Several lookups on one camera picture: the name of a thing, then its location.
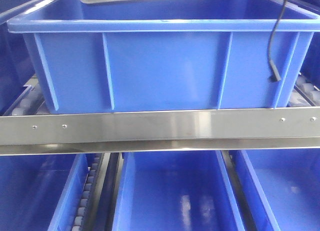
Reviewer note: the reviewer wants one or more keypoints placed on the large blue target crate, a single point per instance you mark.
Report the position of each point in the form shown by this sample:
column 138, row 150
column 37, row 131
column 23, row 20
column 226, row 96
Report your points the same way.
column 165, row 54

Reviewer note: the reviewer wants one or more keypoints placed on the lower middle blue crate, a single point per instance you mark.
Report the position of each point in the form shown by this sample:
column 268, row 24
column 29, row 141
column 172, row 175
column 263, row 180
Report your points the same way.
column 176, row 191

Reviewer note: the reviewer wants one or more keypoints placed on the lower roller track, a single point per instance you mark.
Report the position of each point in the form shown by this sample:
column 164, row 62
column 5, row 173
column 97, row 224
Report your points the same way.
column 86, row 210

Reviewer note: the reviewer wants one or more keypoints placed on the steel front cross bar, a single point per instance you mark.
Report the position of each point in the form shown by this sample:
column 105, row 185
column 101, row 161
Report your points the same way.
column 183, row 130

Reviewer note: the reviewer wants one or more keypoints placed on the lower right blue crate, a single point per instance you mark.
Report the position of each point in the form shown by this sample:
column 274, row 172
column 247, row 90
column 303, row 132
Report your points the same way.
column 281, row 187

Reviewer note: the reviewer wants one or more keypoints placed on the lower left blue crate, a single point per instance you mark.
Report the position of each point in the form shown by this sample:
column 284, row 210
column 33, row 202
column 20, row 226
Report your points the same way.
column 41, row 192

